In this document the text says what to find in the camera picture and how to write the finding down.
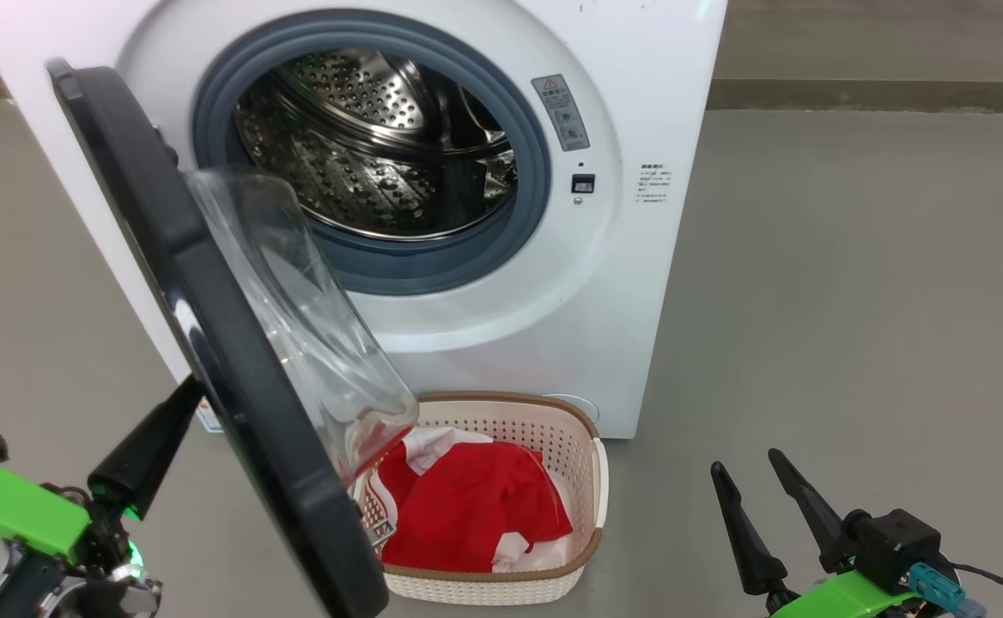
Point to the black glass washing machine door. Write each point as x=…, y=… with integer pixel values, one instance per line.
x=235, y=378

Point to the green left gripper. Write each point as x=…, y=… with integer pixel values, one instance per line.
x=12, y=511

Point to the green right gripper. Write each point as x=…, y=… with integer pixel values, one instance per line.
x=836, y=596

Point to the plain red garment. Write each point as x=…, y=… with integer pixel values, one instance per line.
x=476, y=506

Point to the blue energy label sticker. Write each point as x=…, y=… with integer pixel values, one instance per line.
x=208, y=416

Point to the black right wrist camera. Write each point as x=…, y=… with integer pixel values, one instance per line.
x=896, y=545

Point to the red jersey with white lettering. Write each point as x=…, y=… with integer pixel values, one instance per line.
x=441, y=442

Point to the white front-load washing machine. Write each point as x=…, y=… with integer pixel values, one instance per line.
x=630, y=257

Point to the cream perforated laundry basket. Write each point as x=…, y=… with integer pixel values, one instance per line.
x=583, y=481

